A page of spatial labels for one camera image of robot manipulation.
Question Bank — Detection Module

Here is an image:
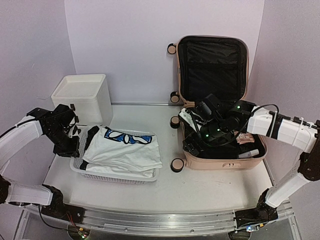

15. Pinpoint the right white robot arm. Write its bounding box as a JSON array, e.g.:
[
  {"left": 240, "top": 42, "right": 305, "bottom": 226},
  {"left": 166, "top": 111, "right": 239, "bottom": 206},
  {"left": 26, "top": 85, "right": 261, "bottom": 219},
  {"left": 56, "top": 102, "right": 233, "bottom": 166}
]
[{"left": 178, "top": 100, "right": 320, "bottom": 222}]

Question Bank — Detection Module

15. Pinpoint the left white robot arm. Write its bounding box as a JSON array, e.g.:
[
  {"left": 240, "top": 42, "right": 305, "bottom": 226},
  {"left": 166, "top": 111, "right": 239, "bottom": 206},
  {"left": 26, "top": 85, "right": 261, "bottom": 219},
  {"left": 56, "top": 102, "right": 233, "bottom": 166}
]
[{"left": 0, "top": 104, "right": 80, "bottom": 219}]

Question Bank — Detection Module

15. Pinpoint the white cloth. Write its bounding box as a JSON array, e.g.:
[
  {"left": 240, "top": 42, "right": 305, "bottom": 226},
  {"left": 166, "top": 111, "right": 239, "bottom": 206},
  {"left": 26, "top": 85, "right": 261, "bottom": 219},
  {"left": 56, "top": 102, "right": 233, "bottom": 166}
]
[{"left": 80, "top": 126, "right": 163, "bottom": 179}]

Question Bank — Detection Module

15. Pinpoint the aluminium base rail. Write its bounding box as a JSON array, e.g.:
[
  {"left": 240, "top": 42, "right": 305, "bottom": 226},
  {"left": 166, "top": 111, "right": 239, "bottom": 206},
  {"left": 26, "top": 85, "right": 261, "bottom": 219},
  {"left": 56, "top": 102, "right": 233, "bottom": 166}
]
[{"left": 28, "top": 200, "right": 301, "bottom": 239}]

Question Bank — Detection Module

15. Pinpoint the white perforated plastic basket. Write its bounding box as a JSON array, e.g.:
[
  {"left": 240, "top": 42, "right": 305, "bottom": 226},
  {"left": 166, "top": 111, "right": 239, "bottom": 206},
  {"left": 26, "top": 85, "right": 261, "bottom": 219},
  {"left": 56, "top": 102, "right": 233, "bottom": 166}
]
[{"left": 70, "top": 126, "right": 163, "bottom": 184}]

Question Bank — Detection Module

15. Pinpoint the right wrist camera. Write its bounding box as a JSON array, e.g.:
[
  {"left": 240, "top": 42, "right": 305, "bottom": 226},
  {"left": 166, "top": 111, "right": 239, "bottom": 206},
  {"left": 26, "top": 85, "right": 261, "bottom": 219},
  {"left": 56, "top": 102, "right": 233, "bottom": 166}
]
[{"left": 178, "top": 93, "right": 221, "bottom": 131}]

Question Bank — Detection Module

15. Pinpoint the white drawer cabinet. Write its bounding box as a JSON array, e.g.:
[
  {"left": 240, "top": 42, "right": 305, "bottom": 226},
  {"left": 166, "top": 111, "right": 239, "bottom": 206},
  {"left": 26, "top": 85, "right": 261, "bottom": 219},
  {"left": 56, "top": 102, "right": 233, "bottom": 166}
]
[{"left": 51, "top": 74, "right": 113, "bottom": 126}]

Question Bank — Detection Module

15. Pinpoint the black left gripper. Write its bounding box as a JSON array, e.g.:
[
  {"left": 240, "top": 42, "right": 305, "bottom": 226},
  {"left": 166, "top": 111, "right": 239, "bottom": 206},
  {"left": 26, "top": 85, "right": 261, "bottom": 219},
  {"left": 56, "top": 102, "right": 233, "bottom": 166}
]
[{"left": 45, "top": 125, "right": 79, "bottom": 158}]

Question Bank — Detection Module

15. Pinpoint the pink hard-shell suitcase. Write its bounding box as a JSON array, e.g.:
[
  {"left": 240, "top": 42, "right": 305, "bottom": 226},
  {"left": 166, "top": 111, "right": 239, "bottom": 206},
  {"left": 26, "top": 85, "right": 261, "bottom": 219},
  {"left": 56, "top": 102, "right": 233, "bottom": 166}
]
[{"left": 167, "top": 35, "right": 267, "bottom": 173}]

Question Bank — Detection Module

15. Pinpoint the white tube bottle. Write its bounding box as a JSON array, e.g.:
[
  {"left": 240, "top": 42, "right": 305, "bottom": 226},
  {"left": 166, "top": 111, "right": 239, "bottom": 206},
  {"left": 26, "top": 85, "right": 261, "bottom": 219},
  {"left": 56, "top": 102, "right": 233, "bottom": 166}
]
[{"left": 238, "top": 149, "right": 260, "bottom": 159}]

